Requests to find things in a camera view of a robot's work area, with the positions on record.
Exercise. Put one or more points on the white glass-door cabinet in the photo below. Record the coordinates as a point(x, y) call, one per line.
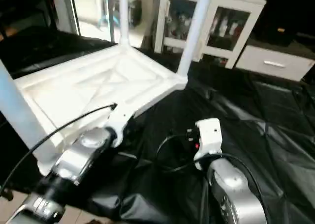
point(182, 22)

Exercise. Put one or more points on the light blue metal frame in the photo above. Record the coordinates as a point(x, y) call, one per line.
point(106, 12)

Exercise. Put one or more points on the black metal bench leg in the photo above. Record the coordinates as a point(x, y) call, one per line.
point(6, 193)

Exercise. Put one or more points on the black metal shelf rack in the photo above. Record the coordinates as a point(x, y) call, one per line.
point(24, 10)

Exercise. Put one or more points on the white drawer unit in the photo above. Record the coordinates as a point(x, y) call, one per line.
point(273, 62)

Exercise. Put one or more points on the white plastic table top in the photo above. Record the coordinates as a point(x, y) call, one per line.
point(88, 86)

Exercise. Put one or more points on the white plastic table leg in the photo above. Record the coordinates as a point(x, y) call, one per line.
point(17, 106)
point(197, 29)
point(123, 15)

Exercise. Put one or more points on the black box yellow label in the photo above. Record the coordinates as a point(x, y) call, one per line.
point(280, 17)

